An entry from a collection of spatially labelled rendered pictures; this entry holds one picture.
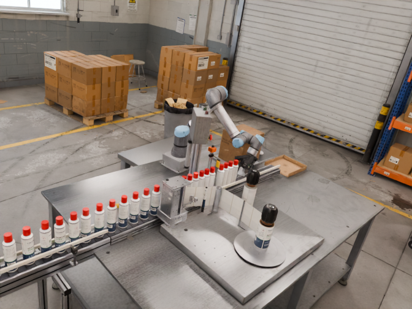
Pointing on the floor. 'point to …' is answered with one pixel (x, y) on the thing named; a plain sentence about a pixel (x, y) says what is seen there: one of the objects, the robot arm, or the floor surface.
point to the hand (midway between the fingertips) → (236, 175)
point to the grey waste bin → (170, 121)
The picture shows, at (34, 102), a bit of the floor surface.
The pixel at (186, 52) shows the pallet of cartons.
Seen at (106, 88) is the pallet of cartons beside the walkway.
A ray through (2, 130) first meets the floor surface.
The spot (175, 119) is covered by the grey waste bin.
